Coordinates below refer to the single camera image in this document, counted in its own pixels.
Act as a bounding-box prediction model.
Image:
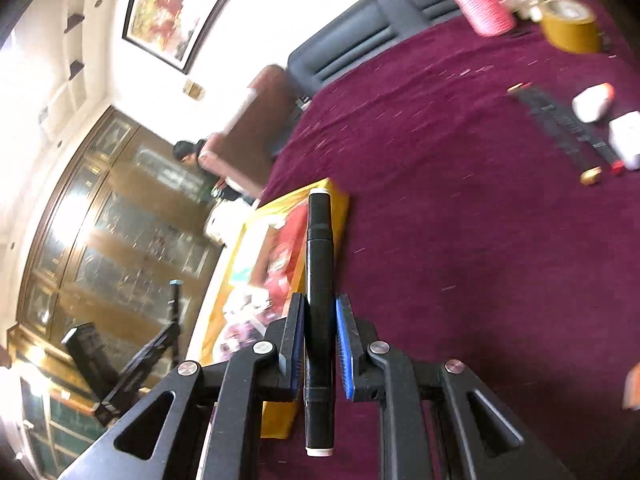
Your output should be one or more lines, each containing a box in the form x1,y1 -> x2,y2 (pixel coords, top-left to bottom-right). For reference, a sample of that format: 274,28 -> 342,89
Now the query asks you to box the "yellow cardboard box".
197,177 -> 351,441

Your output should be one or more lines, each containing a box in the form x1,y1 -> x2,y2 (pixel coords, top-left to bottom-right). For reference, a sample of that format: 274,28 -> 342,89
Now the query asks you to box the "white orange-capped glue stick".
571,82 -> 616,123

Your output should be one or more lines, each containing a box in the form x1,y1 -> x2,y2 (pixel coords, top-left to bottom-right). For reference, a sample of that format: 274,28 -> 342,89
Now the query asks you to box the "black leather sofa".
287,0 -> 576,97

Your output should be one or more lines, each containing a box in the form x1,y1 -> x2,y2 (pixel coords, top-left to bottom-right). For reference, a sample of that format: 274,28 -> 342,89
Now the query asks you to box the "black ridged strip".
507,82 -> 626,177

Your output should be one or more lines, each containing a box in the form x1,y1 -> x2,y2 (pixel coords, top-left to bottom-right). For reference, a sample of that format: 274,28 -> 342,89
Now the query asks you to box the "yellow-brown packing tape roll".
540,0 -> 601,55

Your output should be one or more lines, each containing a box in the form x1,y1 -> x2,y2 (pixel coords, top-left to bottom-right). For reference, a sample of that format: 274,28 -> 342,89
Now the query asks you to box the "black marker pen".
304,187 -> 337,457

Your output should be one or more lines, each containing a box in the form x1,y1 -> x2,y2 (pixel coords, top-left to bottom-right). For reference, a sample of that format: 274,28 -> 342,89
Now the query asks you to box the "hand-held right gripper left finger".
60,292 -> 307,480

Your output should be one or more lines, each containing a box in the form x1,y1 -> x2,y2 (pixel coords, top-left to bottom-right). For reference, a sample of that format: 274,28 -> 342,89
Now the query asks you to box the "white plastic bottle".
607,112 -> 640,171

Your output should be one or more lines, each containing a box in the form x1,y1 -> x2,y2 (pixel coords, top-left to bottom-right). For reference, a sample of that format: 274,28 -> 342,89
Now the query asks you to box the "wooden glass-door cabinet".
7,105 -> 227,480

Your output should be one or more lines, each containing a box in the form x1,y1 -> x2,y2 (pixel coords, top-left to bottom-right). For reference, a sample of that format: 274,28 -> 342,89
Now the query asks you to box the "brown upholstered chair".
199,65 -> 302,199

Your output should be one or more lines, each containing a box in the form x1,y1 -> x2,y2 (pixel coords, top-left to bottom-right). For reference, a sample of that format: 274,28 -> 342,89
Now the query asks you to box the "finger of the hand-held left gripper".
127,280 -> 183,391

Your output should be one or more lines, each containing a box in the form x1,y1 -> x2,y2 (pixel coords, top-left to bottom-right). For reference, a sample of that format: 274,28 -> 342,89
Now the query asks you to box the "framed wall painting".
122,0 -> 262,76

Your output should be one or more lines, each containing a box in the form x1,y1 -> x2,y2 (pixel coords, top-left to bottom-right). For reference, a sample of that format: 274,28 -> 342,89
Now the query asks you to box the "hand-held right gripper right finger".
335,294 -> 576,480

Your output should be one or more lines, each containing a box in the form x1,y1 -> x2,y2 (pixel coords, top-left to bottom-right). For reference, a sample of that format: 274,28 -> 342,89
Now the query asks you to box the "red crinkled packet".
264,204 -> 309,303

